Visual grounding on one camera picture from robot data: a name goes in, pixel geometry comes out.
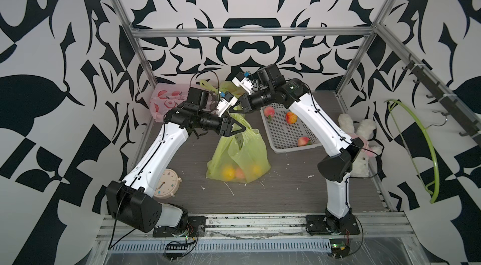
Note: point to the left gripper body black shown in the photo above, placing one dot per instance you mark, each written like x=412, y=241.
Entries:
x=227, y=125

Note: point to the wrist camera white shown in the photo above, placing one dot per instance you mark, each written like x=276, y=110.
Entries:
x=227, y=100
x=243, y=80

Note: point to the aluminium frame bar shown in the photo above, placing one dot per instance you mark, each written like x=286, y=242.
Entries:
x=251, y=32

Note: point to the beige alarm clock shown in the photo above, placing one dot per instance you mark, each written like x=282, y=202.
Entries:
x=168, y=185

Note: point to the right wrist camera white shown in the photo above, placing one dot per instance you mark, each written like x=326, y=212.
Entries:
x=243, y=80

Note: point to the plush bunny toy pink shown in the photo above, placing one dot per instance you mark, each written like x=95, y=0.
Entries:
x=361, y=134

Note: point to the pink peach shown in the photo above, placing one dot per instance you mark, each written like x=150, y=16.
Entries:
x=269, y=112
x=291, y=118

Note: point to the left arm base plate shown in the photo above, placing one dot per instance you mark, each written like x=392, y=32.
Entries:
x=188, y=226

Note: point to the green hoop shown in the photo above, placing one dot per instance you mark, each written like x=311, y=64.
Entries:
x=432, y=188

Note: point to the yellow orange fruit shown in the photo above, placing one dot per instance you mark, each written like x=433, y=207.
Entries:
x=228, y=173

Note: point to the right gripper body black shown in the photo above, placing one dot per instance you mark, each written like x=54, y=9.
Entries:
x=246, y=101

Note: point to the white plastic basket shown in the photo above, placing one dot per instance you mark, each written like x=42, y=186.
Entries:
x=282, y=137

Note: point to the peach back basket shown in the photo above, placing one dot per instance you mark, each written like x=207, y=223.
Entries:
x=304, y=141

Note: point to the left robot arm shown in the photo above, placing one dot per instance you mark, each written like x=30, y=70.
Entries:
x=131, y=201

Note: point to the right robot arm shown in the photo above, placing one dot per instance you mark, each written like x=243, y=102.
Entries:
x=339, y=146

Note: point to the pink plastic bag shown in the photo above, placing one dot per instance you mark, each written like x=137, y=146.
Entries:
x=165, y=97

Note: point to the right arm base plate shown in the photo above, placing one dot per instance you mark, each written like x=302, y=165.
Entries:
x=328, y=224

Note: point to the black hook rack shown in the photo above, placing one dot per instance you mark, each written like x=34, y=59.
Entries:
x=438, y=92

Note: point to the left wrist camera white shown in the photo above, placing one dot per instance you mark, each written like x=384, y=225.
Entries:
x=227, y=100

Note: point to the green avocado plastic bag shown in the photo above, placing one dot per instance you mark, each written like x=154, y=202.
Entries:
x=242, y=150

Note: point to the pink peach front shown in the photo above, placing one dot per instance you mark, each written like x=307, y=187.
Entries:
x=269, y=112

